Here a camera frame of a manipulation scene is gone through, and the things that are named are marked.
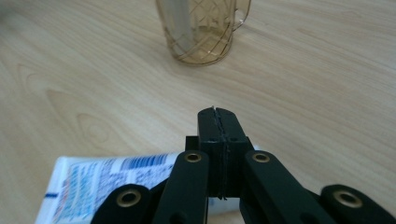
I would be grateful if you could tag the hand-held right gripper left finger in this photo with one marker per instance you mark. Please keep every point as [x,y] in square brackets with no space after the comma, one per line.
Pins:
[214,161]

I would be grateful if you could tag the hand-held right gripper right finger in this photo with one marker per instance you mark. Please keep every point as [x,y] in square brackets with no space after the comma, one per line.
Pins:
[233,146]

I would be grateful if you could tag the amber transparent cup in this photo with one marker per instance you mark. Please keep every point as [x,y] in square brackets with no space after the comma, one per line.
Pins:
[214,34]

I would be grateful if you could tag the white blue toothpaste tube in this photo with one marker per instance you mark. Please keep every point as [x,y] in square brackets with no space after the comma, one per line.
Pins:
[93,180]

